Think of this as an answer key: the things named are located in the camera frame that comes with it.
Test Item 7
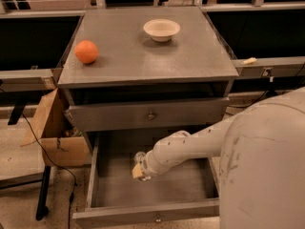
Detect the black power adapter cable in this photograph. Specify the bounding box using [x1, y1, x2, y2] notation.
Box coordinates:
[228, 77, 277, 110]

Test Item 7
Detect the small yellow foam scrap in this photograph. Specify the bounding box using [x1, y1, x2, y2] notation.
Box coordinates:
[241, 57, 256, 65]

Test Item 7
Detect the open grey middle drawer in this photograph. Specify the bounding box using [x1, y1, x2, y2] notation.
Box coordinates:
[72, 128, 219, 229]

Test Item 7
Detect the black floor cable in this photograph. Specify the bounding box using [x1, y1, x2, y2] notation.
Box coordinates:
[20, 112, 78, 229]

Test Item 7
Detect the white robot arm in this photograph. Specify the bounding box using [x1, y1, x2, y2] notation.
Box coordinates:
[132, 88, 305, 229]

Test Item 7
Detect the grey wooden drawer cabinet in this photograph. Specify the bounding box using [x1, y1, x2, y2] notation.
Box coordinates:
[57, 6, 240, 155]

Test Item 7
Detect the orange fruit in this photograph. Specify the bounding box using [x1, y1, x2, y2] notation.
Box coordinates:
[74, 40, 99, 64]

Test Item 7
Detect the black table leg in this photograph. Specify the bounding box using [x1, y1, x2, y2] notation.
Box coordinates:
[35, 166, 51, 220]

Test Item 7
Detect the closed grey top drawer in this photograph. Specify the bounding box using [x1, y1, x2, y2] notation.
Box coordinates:
[68, 97, 229, 132]

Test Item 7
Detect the silver 7up soda can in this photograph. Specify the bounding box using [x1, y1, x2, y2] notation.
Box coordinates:
[133, 152, 146, 164]

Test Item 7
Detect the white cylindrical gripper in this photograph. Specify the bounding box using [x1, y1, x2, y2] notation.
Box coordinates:
[132, 151, 168, 181]

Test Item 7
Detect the brown cardboard box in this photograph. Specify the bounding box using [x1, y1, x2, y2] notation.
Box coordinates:
[21, 89, 90, 167]

